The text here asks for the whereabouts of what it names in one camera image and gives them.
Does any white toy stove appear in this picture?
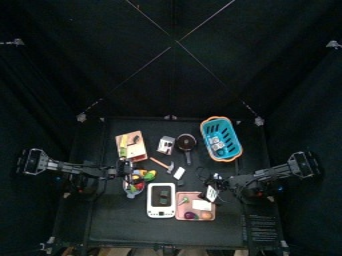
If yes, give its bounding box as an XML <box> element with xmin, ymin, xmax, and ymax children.
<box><xmin>146</xmin><ymin>181</ymin><xmax>178</xmax><ymax>220</ymax></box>

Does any white dark toy piece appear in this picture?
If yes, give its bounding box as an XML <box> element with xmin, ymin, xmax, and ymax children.
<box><xmin>209</xmin><ymin>134</ymin><xmax>227</xmax><ymax>152</ymax></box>

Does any white printed card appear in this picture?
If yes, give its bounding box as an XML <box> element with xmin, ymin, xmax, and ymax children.
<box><xmin>205</xmin><ymin>185</ymin><xmax>221</xmax><ymax>203</ymax></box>

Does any white paper card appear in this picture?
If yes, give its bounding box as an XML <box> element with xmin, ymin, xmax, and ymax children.
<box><xmin>191</xmin><ymin>199</ymin><xmax>214</xmax><ymax>212</ymax></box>

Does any yellow green toy fruit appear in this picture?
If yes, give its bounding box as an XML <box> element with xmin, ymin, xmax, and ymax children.
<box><xmin>143</xmin><ymin>169</ymin><xmax>159</xmax><ymax>183</ymax></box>

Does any grey bowl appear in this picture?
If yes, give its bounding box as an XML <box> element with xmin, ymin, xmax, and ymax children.
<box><xmin>122</xmin><ymin>173</ymin><xmax>149</xmax><ymax>200</ymax></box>

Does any small white card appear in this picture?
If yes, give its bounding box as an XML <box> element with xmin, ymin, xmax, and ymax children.
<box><xmin>173</xmin><ymin>166</ymin><xmax>187</xmax><ymax>181</ymax></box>

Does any pink tray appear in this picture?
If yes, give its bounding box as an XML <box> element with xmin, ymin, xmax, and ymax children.
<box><xmin>174</xmin><ymin>190</ymin><xmax>218</xmax><ymax>222</ymax></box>

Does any teal basket with orange rim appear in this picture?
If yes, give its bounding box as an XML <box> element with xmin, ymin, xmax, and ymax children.
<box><xmin>199</xmin><ymin>115</ymin><xmax>245</xmax><ymax>164</ymax></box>

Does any small white toy appliance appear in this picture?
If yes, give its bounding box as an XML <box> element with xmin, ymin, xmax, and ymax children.
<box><xmin>157</xmin><ymin>135</ymin><xmax>177</xmax><ymax>156</ymax></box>

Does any black toy frying pan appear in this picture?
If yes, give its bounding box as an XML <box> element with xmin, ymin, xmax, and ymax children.
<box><xmin>175</xmin><ymin>133</ymin><xmax>199</xmax><ymax>166</ymax></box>

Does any black cable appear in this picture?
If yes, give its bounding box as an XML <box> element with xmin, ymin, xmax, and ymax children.
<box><xmin>194</xmin><ymin>165</ymin><xmax>214</xmax><ymax>183</ymax></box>

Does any toy hammer with orange handle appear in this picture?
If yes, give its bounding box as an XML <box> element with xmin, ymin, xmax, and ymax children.
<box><xmin>149</xmin><ymin>156</ymin><xmax>177</xmax><ymax>175</ymax></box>

